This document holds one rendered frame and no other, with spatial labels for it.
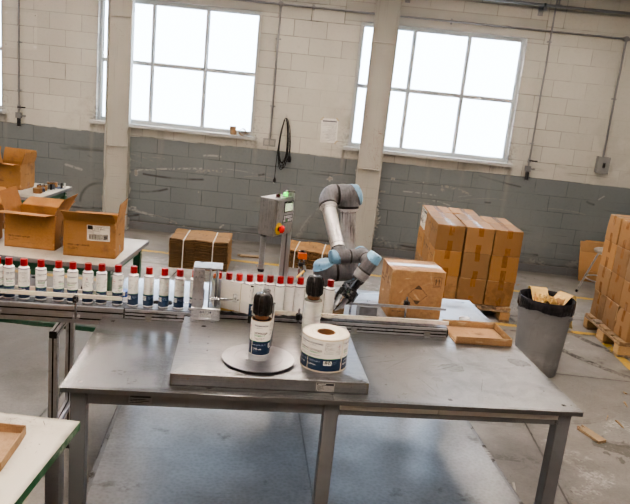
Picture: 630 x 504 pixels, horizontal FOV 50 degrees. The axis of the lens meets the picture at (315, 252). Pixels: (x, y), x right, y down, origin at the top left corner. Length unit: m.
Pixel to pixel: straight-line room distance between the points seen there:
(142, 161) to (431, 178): 3.68
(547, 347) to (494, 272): 1.40
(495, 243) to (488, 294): 0.51
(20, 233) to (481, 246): 4.05
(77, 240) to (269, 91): 4.49
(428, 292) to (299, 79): 5.30
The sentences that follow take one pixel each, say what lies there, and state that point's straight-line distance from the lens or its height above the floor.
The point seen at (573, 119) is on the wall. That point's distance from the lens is 9.10.
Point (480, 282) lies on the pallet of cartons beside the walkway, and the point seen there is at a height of 0.36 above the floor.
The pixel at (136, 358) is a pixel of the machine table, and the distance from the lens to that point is 3.04.
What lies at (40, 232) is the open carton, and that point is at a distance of 4.94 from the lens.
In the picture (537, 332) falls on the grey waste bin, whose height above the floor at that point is 0.37.
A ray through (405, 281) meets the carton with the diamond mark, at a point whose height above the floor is 1.06.
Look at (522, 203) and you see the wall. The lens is 9.05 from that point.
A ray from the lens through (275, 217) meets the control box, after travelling 3.37.
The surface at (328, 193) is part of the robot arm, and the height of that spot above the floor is 1.48.
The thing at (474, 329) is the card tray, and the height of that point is 0.83.
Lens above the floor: 2.02
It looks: 13 degrees down
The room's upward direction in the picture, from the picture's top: 6 degrees clockwise
